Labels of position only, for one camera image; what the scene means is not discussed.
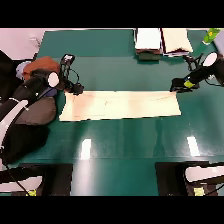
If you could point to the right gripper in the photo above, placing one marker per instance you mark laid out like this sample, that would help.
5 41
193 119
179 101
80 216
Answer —
178 85

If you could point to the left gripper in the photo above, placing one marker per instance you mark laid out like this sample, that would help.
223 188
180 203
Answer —
76 89

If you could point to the cream shirt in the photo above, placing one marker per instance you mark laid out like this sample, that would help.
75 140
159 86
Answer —
123 105

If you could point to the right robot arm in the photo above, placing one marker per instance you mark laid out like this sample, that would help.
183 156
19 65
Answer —
204 74

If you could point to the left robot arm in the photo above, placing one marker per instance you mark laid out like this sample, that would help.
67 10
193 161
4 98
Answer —
33 85

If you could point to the grey garment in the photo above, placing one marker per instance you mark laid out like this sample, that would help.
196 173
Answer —
38 111

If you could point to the orange-brown garment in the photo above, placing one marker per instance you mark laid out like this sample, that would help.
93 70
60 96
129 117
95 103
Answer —
40 64

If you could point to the cream folded garment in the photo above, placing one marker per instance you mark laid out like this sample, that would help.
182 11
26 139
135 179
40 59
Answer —
176 39

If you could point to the white folded garment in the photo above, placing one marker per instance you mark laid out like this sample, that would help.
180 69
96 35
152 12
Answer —
148 38

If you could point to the green object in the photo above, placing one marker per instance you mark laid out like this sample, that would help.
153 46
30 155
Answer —
211 35

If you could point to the black garment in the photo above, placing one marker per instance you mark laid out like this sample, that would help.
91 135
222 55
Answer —
25 141
7 75

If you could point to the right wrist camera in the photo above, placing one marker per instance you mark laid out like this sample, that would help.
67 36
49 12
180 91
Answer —
191 61

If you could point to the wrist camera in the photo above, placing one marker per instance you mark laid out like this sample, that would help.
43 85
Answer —
191 61
67 60

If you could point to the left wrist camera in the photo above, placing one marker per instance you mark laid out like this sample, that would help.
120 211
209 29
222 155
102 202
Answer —
67 60

